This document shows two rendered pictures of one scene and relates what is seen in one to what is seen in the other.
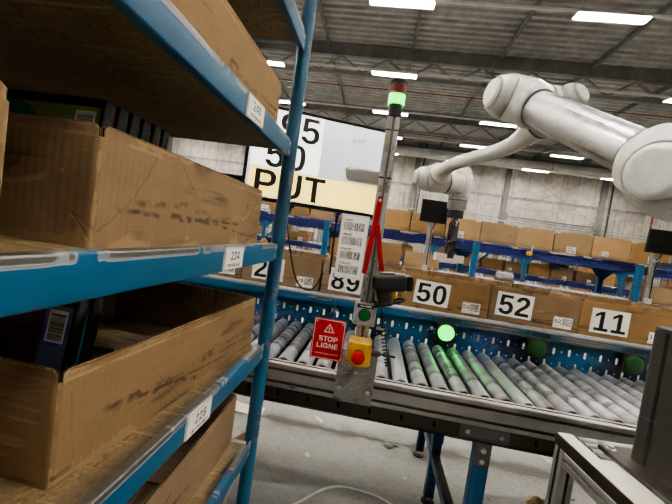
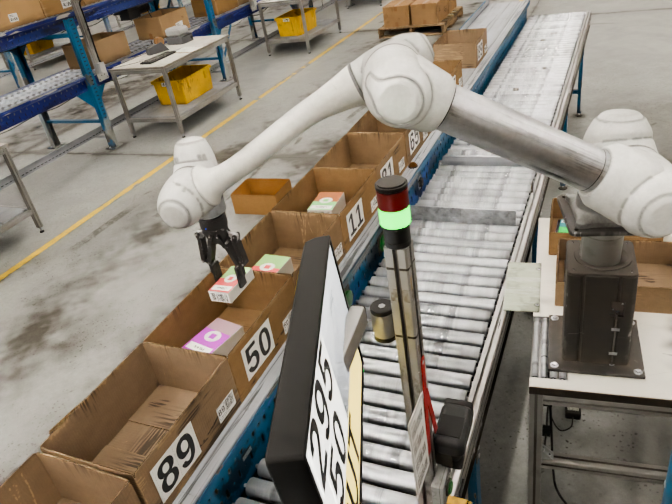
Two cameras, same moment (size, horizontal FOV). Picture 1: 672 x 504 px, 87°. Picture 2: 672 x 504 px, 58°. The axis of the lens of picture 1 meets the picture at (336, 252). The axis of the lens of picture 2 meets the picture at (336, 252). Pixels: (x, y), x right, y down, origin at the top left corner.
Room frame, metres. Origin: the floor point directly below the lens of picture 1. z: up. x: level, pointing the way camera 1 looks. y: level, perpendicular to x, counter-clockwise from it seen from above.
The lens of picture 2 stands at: (0.89, 0.71, 2.06)
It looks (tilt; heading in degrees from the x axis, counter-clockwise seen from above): 31 degrees down; 292
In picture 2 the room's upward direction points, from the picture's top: 10 degrees counter-clockwise
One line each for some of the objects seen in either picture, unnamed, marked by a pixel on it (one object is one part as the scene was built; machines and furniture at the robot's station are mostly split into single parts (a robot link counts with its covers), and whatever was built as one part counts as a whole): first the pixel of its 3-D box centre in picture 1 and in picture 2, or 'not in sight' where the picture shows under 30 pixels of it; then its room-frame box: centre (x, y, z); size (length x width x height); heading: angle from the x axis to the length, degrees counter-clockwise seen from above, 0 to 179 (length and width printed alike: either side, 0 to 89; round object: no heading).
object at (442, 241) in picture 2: not in sight; (453, 244); (1.23, -1.46, 0.72); 0.52 x 0.05 x 0.05; 174
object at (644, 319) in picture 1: (606, 317); (328, 207); (1.71, -1.33, 0.96); 0.39 x 0.29 x 0.17; 84
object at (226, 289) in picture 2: (448, 257); (231, 284); (1.73, -0.54, 1.14); 0.13 x 0.07 x 0.04; 84
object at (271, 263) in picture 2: not in sight; (268, 275); (1.81, -0.90, 0.92); 0.16 x 0.11 x 0.07; 81
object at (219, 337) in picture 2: not in sight; (215, 345); (1.83, -0.52, 0.92); 0.16 x 0.11 x 0.07; 72
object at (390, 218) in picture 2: (397, 95); (393, 205); (1.11, -0.12, 1.62); 0.05 x 0.05 x 0.06
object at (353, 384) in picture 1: (372, 262); (422, 431); (1.10, -0.12, 1.11); 0.12 x 0.05 x 0.88; 84
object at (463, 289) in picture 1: (440, 291); (227, 328); (1.79, -0.55, 0.96); 0.39 x 0.29 x 0.17; 84
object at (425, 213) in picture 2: not in sight; (461, 217); (1.22, -1.62, 0.76); 0.46 x 0.01 x 0.09; 174
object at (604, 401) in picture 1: (592, 396); (423, 309); (1.28, -1.00, 0.72); 0.52 x 0.05 x 0.05; 174
